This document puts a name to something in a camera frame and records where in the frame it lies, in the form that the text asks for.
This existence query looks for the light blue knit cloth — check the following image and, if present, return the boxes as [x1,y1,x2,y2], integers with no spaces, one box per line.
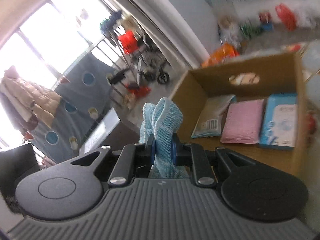
[139,98,189,179]

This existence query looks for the orange bag on floor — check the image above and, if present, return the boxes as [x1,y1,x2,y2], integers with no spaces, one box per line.
[201,43,239,68]

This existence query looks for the clothes drying rack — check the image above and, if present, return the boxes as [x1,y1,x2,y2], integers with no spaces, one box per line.
[100,10,152,101]

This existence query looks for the black stroller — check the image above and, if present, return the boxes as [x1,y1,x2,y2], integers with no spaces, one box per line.
[130,37,170,85]

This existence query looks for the clear packaged item with barcode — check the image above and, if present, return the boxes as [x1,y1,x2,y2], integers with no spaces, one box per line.
[191,94,236,139]

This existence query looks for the cardboard box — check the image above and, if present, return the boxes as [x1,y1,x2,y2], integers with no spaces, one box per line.
[171,53,306,176]

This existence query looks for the blue glove box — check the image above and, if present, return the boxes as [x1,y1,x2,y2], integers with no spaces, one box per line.
[259,93,298,150]

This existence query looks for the grey hanging blanket blue circles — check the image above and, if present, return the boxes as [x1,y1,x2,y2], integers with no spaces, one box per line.
[31,53,117,163]

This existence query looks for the red plastic bag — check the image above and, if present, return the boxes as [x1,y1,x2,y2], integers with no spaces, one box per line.
[275,3,297,31]

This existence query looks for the beige padded jacket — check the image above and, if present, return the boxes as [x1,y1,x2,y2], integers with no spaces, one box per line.
[1,66,62,127]

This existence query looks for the pink sponge pack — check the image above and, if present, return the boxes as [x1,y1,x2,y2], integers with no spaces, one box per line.
[220,99,264,144]

